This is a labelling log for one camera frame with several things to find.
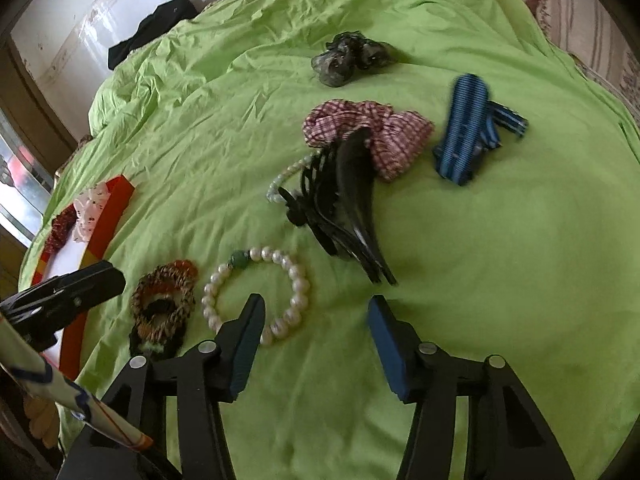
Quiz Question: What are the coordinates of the red dotted scrunchie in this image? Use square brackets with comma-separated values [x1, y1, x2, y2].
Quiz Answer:
[44, 204, 77, 255]

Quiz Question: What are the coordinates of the leopard print hair tie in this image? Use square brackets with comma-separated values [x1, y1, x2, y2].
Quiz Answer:
[128, 259, 200, 361]

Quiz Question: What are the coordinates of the white pearl bracelet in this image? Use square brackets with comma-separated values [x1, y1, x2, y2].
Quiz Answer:
[200, 245, 312, 347]

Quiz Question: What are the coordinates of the pale green bead bracelet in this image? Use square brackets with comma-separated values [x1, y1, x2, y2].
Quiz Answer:
[264, 152, 321, 205]

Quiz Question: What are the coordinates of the black hair claw clip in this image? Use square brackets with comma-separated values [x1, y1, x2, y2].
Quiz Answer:
[268, 128, 397, 285]

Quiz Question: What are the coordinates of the blue striped strap watch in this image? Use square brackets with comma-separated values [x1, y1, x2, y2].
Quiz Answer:
[433, 74, 528, 186]

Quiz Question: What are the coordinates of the pink plaid scrunchie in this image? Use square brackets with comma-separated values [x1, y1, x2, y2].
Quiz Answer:
[303, 99, 435, 182]

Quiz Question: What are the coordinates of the white dotted scrunchie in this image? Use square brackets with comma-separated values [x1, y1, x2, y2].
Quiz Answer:
[73, 182, 111, 243]

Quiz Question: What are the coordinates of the red jewelry tray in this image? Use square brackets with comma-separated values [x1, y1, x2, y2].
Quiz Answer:
[32, 176, 134, 379]

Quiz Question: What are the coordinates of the stained glass window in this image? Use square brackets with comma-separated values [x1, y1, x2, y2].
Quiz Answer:
[0, 112, 53, 247]

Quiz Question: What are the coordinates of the green bed sheet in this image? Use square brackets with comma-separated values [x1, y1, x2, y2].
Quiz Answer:
[46, 0, 639, 479]

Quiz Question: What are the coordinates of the black garment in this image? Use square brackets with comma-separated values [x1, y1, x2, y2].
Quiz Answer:
[107, 0, 198, 70]

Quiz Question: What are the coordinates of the grey sheer scrunchie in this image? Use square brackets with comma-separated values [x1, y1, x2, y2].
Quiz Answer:
[311, 30, 396, 88]

